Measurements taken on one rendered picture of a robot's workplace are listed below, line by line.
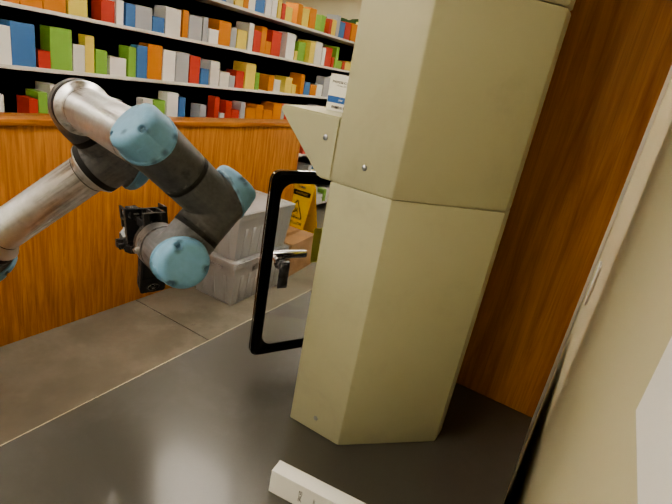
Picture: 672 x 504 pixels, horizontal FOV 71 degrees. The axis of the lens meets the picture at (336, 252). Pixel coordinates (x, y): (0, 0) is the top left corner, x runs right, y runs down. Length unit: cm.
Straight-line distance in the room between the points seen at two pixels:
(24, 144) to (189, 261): 202
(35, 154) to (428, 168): 222
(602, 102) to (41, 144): 235
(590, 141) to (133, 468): 97
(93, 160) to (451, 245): 71
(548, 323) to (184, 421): 75
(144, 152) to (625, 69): 81
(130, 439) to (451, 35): 81
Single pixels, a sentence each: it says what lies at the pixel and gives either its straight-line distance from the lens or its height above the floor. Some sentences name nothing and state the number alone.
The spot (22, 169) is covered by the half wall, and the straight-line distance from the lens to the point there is 269.
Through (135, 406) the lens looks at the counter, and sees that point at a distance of 99.
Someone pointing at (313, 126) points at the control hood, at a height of 149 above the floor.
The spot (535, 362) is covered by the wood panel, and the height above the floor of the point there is 107.
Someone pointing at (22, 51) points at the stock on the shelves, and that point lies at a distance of 319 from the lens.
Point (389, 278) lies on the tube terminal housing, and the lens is 77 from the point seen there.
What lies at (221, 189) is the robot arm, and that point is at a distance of 71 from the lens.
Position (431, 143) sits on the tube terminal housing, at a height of 150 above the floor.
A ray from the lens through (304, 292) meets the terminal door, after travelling 101.
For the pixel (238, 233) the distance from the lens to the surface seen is 306.
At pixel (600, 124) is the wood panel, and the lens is 102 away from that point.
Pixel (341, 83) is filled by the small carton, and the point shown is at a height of 156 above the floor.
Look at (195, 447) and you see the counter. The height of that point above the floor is 94.
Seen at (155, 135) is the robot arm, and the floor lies 146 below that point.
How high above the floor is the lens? 157
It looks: 20 degrees down
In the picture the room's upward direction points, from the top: 11 degrees clockwise
